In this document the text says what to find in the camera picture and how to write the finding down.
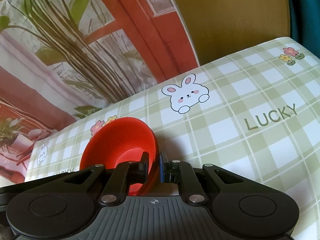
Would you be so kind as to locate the large red bowl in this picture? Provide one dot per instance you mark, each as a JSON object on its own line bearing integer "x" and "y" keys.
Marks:
{"x": 124, "y": 139}

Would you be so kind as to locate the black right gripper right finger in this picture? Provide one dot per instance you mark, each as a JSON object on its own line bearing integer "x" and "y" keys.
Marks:
{"x": 195, "y": 185}

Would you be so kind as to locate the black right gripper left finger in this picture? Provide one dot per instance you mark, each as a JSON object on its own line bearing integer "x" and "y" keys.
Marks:
{"x": 109, "y": 185}

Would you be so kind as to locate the yellow wooden headboard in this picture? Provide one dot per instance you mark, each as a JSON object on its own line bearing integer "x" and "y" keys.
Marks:
{"x": 220, "y": 27}

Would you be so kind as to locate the green checked tablecloth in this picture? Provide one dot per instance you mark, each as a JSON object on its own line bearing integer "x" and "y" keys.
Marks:
{"x": 261, "y": 121}

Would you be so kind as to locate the printed backdrop cloth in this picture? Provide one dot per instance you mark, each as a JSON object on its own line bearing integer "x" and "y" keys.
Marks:
{"x": 63, "y": 60}

